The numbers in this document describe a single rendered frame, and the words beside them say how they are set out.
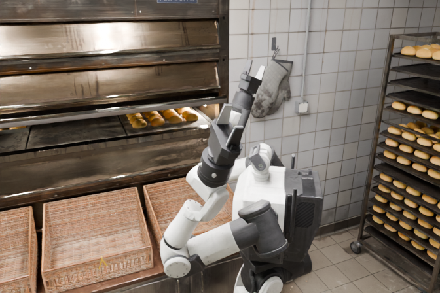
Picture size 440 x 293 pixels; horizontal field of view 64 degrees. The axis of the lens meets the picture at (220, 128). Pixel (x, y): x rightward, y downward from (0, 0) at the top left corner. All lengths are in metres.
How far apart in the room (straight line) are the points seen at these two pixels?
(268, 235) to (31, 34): 1.60
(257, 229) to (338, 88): 1.97
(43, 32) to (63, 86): 0.30
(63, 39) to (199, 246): 1.42
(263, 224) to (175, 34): 1.43
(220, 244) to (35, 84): 1.46
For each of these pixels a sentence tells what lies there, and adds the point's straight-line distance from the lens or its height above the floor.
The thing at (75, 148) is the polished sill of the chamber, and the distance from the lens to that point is 2.29.
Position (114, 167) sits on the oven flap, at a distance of 2.35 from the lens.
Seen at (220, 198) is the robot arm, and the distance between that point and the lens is 0.96.
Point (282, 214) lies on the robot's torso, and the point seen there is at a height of 1.34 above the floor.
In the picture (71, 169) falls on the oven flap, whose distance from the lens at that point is 2.35.
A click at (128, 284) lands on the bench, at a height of 0.56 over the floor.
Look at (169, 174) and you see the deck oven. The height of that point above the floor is 0.88.
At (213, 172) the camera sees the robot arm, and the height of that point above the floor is 1.59.
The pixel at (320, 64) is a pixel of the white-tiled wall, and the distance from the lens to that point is 2.74.
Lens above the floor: 2.00
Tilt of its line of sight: 20 degrees down
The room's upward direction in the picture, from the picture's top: straight up
